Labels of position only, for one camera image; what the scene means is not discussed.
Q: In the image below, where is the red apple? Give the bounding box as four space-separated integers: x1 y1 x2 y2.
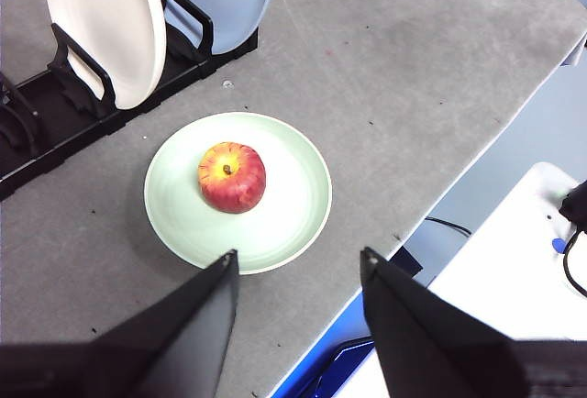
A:
197 141 267 215

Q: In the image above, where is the pale green plate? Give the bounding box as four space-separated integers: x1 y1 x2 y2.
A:
143 111 333 276

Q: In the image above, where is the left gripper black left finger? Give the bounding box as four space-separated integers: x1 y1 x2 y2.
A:
0 249 241 398

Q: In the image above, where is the black arm base cable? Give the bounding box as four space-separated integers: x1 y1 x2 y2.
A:
561 227 587 299

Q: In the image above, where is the blue base panel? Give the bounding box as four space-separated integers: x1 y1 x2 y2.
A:
268 245 424 398

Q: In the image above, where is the light blue plate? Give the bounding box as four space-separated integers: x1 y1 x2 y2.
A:
150 0 277 55

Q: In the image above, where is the black floor cable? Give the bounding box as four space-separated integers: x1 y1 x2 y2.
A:
424 216 473 237

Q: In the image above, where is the cream white plate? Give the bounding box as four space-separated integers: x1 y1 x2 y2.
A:
43 0 168 111

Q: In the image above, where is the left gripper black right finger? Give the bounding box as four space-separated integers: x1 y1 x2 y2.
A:
360 246 587 398

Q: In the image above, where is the black plate rack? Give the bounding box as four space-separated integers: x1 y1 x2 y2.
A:
0 0 260 202

